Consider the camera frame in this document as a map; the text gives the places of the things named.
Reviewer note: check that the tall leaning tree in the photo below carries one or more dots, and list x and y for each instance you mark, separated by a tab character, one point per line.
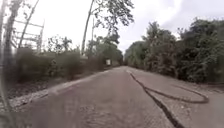
106	16

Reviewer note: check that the bare tree trunk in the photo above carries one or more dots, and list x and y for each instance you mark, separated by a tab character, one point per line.
8	40

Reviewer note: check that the green hedge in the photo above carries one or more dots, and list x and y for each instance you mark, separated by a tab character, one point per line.
50	65

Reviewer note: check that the grey cracked asphalt road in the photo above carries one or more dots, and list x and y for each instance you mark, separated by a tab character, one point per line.
110	100

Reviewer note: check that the gravel and dirt verge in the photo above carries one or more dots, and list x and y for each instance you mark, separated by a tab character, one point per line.
30	90

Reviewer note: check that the metal frame structure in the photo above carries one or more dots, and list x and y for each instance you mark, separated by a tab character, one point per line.
28	35

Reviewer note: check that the row of trees and bushes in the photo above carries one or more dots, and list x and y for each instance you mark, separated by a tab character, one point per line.
186	53

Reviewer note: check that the small pale sign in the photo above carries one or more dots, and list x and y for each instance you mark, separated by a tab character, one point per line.
108	62

